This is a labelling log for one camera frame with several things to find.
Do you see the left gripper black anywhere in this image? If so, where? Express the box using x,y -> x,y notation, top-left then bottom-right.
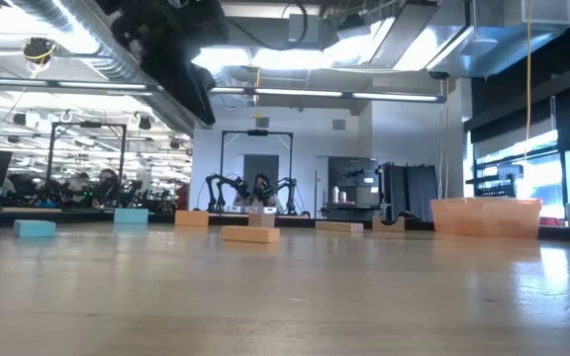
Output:
111,0 -> 217,125

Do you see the orange thick block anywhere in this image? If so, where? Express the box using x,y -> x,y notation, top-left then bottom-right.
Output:
174,210 -> 211,228

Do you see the teal thick block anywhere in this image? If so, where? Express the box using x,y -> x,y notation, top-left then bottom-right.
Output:
113,208 -> 150,226

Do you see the wooden thick block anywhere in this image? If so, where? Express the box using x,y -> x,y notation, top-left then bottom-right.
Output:
247,212 -> 276,228

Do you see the wooden plank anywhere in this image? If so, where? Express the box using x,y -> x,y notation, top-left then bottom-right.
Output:
314,220 -> 365,233

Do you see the wooden arch block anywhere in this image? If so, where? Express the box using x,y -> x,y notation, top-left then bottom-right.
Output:
372,215 -> 406,233

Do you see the grey door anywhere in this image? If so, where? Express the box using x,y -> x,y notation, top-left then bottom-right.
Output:
242,153 -> 280,199

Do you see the long ceiling light bar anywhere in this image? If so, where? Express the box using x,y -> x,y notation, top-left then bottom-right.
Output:
0,76 -> 447,104

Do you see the grey ceiling box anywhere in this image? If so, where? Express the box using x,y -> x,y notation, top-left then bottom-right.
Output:
287,13 -> 324,50

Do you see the person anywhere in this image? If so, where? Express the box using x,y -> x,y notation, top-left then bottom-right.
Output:
69,171 -> 92,205
94,167 -> 122,208
234,172 -> 285,215

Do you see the dark cabinet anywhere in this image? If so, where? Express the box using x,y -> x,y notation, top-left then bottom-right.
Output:
328,156 -> 381,222

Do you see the dark curtain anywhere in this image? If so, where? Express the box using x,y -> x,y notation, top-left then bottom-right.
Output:
381,162 -> 438,223

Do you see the orange plastic bin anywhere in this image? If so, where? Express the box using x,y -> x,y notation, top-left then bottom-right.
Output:
430,197 -> 543,240

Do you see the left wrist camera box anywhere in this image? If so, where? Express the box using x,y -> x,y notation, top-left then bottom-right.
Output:
188,0 -> 230,45

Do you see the silver spiral air duct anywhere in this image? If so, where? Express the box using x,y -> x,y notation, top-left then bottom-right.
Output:
7,0 -> 202,134

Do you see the black gantry frame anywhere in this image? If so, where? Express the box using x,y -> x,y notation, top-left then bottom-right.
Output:
219,130 -> 295,214
46,122 -> 128,199

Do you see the black looping cable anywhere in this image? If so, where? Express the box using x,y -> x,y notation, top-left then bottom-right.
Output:
230,0 -> 312,51

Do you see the ceiling cable reel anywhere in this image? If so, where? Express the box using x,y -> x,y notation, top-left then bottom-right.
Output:
21,37 -> 58,66

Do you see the black table frame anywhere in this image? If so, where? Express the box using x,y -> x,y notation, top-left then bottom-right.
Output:
0,207 -> 570,244

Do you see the yellow hanging cord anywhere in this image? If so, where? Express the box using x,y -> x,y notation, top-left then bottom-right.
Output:
442,78 -> 450,199
524,0 -> 533,164

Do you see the large metal air duct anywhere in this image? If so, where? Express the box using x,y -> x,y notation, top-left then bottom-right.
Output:
393,0 -> 570,79

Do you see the black wire rack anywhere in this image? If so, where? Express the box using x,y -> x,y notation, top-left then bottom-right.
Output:
465,162 -> 518,199

